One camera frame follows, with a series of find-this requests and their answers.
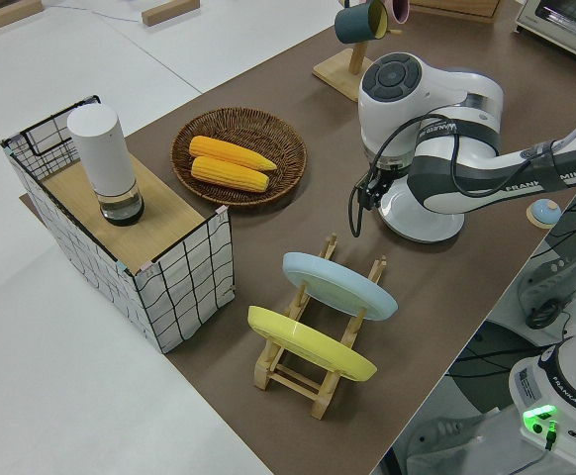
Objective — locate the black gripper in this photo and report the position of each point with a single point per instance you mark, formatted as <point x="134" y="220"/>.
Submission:
<point x="383" y="178"/>

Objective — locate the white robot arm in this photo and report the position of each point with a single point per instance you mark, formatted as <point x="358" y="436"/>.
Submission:
<point x="441" y="94"/>

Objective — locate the light blue plate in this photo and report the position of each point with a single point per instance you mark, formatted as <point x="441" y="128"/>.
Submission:
<point x="340" y="287"/>

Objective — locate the yellow plate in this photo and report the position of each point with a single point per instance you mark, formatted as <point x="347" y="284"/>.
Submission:
<point x="308" y="341"/>

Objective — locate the low wooden plate rack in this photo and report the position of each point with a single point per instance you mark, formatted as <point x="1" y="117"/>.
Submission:
<point x="293" y="383"/>

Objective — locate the brown table mat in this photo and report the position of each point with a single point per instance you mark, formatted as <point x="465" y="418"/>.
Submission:
<point x="293" y="237"/>

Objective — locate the round wicker basket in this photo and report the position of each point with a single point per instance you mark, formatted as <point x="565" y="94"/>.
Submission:
<point x="288" y="148"/>

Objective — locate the wooden mug tree stand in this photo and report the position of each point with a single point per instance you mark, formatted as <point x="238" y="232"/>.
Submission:
<point x="335" y="74"/>

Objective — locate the yellow corn cob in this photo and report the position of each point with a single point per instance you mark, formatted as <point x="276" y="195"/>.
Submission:
<point x="228" y="151"/>
<point x="228" y="175"/>

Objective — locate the teal mug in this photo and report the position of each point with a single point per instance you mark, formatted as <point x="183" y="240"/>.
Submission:
<point x="352" y="25"/>

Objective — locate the blue service bell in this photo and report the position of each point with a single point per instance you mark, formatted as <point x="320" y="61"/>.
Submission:
<point x="543" y="215"/>

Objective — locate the pink mug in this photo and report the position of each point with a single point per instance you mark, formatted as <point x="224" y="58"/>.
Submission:
<point x="399" y="10"/>

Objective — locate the light wooden board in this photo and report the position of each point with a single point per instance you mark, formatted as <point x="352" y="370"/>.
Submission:
<point x="164" y="222"/>

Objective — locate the wooden drawer box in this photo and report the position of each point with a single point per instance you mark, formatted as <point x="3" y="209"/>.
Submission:
<point x="461" y="9"/>

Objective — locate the white toaster oven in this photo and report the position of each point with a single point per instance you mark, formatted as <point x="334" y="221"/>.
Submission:
<point x="550" y="29"/>

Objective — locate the white cylinder with glass base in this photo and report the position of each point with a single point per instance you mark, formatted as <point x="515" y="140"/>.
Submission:
<point x="105" y="153"/>

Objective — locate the light wooden block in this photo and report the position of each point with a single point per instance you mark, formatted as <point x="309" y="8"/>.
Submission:
<point x="169" y="12"/>
<point x="1" y="17"/>

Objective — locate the white pedestal housing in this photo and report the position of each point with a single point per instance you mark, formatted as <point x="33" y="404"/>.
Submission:
<point x="540" y="277"/>
<point x="446" y="445"/>

